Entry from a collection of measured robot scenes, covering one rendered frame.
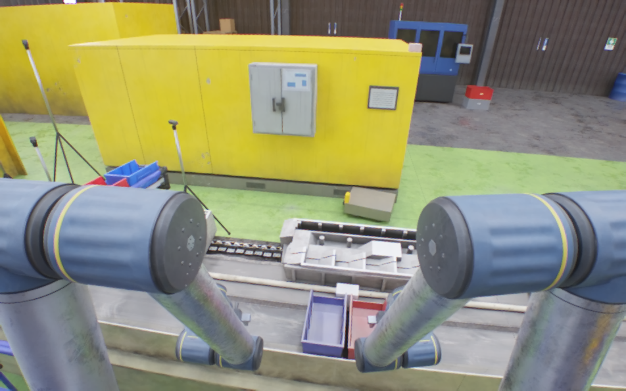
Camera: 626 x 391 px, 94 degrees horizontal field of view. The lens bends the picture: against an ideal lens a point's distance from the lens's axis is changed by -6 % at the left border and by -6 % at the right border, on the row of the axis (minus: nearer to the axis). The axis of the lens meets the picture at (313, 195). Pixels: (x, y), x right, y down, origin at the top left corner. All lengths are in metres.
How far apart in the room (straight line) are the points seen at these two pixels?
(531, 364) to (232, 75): 3.73
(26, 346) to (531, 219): 0.79
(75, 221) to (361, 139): 3.57
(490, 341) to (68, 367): 1.74
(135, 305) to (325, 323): 1.06
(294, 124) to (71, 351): 3.24
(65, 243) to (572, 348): 0.78
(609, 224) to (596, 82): 15.15
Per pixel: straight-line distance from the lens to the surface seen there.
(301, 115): 3.62
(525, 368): 0.76
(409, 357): 1.15
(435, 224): 0.48
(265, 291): 1.92
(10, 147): 6.34
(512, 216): 0.48
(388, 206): 3.79
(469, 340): 1.90
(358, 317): 1.81
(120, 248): 0.46
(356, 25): 12.84
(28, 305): 0.65
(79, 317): 0.69
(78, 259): 0.50
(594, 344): 0.70
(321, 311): 1.82
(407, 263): 1.91
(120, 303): 2.11
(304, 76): 3.51
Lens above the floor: 2.16
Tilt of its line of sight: 30 degrees down
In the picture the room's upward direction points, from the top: 1 degrees clockwise
